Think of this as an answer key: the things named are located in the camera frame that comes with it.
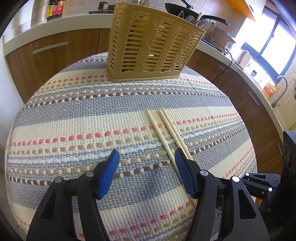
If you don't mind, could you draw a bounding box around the steel thermos canister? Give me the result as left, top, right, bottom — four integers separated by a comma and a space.
31, 0, 49, 27

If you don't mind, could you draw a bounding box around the black power cable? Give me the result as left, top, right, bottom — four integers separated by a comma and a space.
211, 46, 233, 83

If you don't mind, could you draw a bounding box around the striped woven table mat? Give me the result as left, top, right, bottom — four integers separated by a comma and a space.
6, 53, 257, 240

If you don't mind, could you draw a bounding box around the clear spoon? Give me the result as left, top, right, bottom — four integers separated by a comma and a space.
194, 19, 209, 29

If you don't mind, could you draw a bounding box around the orange wall cabinet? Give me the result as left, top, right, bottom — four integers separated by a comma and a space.
226, 0, 266, 21

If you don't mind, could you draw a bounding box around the yellow plastic utensil basket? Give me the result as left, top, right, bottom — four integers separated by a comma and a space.
105, 3, 205, 82

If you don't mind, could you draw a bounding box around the dark soy sauce bottle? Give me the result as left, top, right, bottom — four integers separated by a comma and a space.
47, 0, 58, 20

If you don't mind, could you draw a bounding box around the black wok with lid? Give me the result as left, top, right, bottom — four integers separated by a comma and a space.
164, 0, 230, 26

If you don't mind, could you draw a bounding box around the sink faucet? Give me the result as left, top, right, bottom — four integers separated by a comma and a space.
270, 75, 289, 108

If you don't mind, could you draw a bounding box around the orange dish soap bottle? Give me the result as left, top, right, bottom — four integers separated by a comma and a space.
262, 82, 276, 99

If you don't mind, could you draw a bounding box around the black gas stove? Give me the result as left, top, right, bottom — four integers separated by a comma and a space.
89, 1, 115, 15

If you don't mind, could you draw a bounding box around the white electric kettle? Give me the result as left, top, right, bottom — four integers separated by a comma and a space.
235, 50, 252, 69

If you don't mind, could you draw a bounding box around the beige rice cooker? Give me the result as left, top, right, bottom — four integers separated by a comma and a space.
202, 20, 235, 54

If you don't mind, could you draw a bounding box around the kitchen window frame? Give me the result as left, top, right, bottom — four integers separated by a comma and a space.
240, 8, 295, 83

